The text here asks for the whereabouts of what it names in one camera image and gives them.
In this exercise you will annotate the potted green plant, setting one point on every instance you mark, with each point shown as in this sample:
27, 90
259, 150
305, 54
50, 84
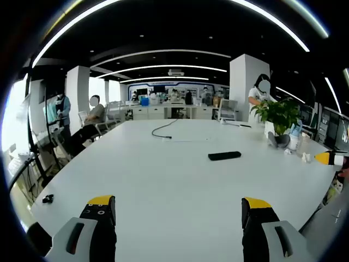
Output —
278, 112

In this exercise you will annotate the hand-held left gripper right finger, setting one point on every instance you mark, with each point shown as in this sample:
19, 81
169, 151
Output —
256, 218

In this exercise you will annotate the dark display shelves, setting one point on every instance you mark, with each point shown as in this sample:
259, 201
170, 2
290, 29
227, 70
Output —
330, 128

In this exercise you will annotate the black pen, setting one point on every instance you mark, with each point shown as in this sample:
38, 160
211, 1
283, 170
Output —
245, 126

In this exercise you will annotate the person's right hand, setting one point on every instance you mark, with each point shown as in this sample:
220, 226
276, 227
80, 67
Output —
345, 173

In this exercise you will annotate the small black object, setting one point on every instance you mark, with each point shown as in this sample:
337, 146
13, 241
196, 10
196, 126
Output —
48, 198

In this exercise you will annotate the dark grey curved object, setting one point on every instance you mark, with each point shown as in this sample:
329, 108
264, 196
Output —
283, 140

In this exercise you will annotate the blue box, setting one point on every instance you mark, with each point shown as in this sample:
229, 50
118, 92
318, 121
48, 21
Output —
144, 101

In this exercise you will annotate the small white object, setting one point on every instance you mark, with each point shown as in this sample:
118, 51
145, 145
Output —
223, 122

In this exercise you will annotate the white office chair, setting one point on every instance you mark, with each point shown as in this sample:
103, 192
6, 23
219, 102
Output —
113, 112
228, 107

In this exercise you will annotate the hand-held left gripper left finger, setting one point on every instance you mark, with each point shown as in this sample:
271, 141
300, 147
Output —
101, 218

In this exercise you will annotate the crumpled white tissue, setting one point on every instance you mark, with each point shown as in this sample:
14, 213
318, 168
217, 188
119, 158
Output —
306, 157
287, 152

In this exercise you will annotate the ceiling air conditioner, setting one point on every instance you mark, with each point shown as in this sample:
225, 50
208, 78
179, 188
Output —
176, 72

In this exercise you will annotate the row of white cabinets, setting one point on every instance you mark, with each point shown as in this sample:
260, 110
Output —
155, 112

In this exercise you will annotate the black remote control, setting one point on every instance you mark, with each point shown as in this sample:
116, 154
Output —
225, 155

